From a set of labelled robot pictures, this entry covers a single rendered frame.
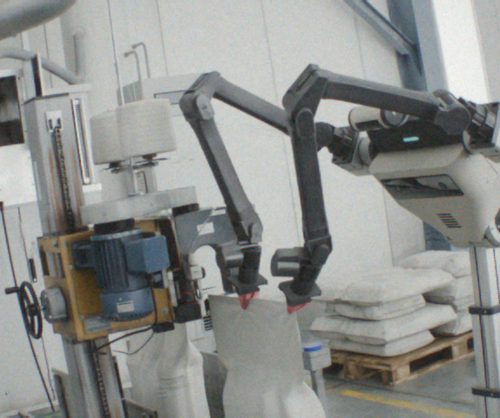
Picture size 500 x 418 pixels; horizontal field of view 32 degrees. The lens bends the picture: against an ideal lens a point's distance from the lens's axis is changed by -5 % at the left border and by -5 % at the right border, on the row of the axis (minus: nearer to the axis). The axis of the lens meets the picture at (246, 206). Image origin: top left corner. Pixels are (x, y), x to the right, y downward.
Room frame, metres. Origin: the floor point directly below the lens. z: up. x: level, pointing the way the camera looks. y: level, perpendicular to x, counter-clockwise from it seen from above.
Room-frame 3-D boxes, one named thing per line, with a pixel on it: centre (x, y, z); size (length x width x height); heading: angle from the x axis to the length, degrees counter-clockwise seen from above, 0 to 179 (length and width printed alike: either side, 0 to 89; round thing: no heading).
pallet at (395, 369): (5.88, -1.00, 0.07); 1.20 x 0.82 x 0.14; 122
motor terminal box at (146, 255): (2.47, 0.29, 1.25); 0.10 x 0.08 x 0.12; 145
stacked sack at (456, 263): (6.07, -1.27, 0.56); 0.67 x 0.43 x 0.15; 30
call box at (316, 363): (2.87, -0.14, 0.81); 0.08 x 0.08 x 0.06; 30
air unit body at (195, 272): (2.75, 0.18, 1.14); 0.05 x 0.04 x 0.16; 120
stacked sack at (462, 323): (5.87, -1.38, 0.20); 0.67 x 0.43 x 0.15; 120
